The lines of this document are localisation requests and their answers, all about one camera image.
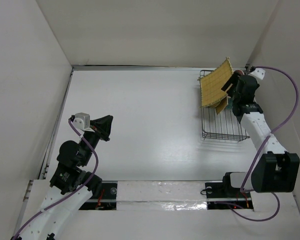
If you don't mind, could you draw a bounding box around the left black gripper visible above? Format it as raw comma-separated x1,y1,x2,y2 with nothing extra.
80,114,113,165

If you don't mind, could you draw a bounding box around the square bamboo tray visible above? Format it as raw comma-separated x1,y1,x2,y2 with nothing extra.
199,57,233,108

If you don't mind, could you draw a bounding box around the scoop-shaped bamboo tray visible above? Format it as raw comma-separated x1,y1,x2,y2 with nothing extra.
215,97,228,115

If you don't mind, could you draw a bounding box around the red teal floral plate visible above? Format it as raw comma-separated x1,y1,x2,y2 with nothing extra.
225,70,244,111

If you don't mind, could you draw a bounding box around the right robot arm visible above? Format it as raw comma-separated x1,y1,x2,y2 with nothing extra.
221,68,300,193

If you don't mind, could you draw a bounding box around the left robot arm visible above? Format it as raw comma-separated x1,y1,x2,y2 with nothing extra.
12,112,114,240

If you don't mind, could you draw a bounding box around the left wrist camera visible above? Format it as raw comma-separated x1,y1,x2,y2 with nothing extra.
71,112,92,132

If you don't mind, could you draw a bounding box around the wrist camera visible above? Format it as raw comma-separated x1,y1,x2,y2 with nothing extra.
71,112,92,132
248,66,266,82

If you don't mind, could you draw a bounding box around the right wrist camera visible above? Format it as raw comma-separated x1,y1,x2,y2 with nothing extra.
248,66,266,82

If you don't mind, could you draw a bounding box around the black wire dish rack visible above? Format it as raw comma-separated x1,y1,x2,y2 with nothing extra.
198,69,251,142

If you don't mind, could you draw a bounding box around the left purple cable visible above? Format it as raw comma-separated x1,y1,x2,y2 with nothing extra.
12,118,101,240

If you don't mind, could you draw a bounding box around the purple cable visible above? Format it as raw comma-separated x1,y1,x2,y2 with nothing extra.
12,118,101,240
231,66,299,222

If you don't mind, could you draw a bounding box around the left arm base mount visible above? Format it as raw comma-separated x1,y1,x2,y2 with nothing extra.
79,181,118,211

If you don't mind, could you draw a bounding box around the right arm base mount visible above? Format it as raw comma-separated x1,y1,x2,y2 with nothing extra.
200,172,254,210

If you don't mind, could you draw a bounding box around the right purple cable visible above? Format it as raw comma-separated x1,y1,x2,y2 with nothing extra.
231,66,299,222

